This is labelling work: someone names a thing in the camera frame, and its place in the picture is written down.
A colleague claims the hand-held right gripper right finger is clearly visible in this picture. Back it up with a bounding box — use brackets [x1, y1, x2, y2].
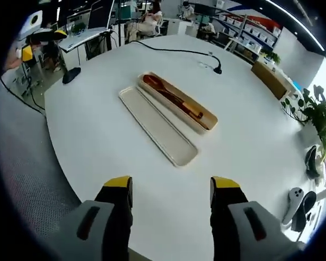
[209, 176, 308, 261]

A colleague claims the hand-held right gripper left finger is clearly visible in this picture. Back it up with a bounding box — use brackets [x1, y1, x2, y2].
[34, 176, 134, 261]

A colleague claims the beige cutlery case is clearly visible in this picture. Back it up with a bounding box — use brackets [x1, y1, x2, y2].
[137, 71, 218, 135]

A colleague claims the dark wooden chopstick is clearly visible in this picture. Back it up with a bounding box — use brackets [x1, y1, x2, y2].
[159, 87, 209, 127]
[159, 88, 211, 129]

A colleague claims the beige cutlery case lid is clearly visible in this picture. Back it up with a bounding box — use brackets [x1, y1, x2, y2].
[118, 86, 199, 167]

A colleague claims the dark wooden spoon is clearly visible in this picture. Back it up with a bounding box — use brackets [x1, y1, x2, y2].
[143, 74, 204, 120]

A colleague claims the small potted green plant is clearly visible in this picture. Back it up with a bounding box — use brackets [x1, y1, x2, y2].
[70, 22, 87, 36]
[261, 48, 281, 65]

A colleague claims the white laptop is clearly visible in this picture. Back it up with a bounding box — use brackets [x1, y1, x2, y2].
[59, 0, 115, 53]

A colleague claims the white controller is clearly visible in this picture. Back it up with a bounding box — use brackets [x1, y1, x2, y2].
[281, 187, 305, 225]

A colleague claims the white office chair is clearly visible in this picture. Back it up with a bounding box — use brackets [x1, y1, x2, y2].
[152, 13, 170, 36]

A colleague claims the white cabinet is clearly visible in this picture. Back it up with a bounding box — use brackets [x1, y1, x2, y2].
[162, 18, 199, 38]

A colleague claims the large potted green plant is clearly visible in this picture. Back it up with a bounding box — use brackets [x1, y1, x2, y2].
[280, 84, 326, 186]

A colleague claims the cardboard box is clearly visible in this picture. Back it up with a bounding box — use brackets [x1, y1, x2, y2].
[250, 60, 293, 100]

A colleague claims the black monitor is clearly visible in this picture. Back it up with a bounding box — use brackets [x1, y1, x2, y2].
[193, 4, 217, 17]

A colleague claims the row of white storage bins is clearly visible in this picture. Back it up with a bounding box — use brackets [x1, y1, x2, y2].
[218, 0, 283, 52]

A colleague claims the metal shelving rack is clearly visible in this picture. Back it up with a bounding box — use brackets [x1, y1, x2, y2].
[216, 0, 285, 55]

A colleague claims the ceiling light strip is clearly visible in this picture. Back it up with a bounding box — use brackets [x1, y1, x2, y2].
[271, 0, 326, 51]

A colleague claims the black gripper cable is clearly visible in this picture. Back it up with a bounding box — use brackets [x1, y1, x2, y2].
[0, 77, 46, 114]

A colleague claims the black table power cable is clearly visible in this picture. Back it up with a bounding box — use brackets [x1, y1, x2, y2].
[128, 40, 223, 74]

